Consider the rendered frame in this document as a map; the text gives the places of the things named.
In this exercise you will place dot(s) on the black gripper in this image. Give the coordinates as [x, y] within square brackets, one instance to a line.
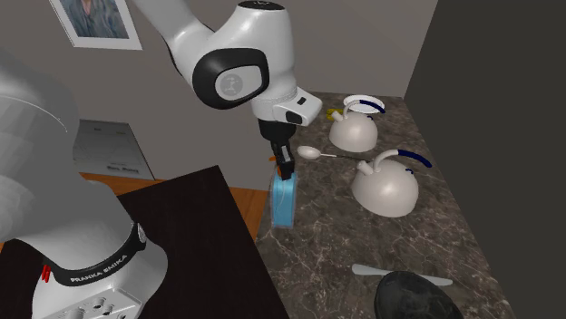
[275, 130]

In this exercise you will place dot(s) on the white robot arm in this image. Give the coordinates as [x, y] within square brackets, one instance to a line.
[247, 39]

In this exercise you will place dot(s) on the small yellow object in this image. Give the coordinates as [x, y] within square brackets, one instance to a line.
[330, 115]

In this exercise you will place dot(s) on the translucent blue box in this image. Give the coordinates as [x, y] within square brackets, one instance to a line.
[283, 204]

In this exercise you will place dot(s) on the white plate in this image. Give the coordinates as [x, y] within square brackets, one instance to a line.
[363, 98]

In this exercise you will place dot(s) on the dark robot stand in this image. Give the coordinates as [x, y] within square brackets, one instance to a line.
[208, 247]

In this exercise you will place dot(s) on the white butter knife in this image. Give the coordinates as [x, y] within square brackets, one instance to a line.
[369, 269]

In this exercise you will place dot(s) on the white chart board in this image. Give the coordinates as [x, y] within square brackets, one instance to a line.
[108, 150]

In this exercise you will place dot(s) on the black bowl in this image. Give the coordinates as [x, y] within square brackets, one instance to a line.
[413, 298]

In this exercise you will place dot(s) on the framed portrait wall picture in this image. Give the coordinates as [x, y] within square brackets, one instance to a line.
[99, 22]

